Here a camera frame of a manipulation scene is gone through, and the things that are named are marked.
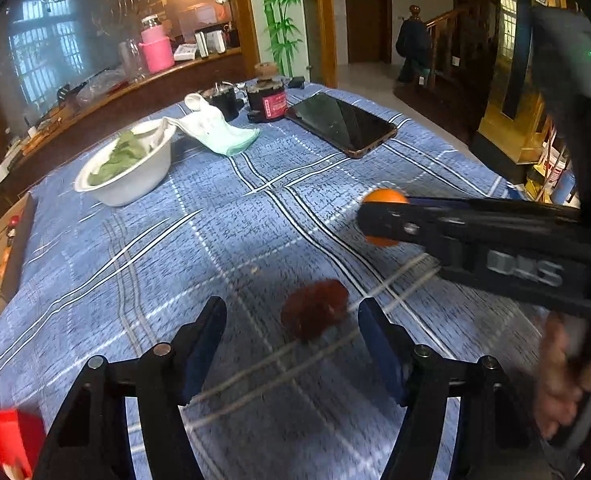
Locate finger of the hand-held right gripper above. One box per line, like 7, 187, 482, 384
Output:
408, 198, 582, 221
357, 201, 447, 262

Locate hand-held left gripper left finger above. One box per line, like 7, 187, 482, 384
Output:
33, 296, 228, 480

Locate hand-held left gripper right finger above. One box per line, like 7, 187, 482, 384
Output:
357, 297, 546, 480

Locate tangerine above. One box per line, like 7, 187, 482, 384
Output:
360, 188, 410, 247

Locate red jujube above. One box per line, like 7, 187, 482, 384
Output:
280, 280, 349, 343

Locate red box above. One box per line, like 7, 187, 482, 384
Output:
0, 408, 46, 480

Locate person's right hand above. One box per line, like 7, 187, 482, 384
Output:
534, 310, 591, 440

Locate black smartphone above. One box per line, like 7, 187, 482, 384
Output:
286, 91, 399, 159

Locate golden cabinet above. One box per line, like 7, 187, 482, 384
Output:
468, 0, 571, 186

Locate wooden stair railing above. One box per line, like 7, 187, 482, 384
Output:
408, 0, 499, 93

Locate dark hanging jacket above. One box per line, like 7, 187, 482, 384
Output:
395, 16, 433, 85

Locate dark jar with red label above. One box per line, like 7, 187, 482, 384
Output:
247, 61, 289, 123

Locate white bowl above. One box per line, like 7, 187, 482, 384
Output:
74, 120, 174, 207

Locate white cloth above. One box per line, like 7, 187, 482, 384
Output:
162, 92, 261, 157

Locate green leaves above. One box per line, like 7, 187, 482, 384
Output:
88, 132, 151, 186

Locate cardboard box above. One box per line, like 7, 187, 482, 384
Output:
0, 194, 37, 348

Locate wooden door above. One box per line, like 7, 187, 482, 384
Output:
343, 0, 393, 65

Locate small black cup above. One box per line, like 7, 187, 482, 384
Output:
202, 81, 240, 122

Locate small white box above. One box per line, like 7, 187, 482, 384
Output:
194, 30, 227, 58

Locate wooden counter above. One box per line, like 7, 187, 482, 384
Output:
0, 47, 249, 196

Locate clear glass jar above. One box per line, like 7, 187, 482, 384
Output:
118, 39, 146, 82

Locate pink bottle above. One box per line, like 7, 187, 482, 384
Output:
140, 15, 175, 75

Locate wood-framed glass partition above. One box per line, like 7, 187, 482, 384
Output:
0, 0, 249, 126

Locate bamboo print wall panel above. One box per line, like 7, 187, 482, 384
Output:
248, 0, 316, 82

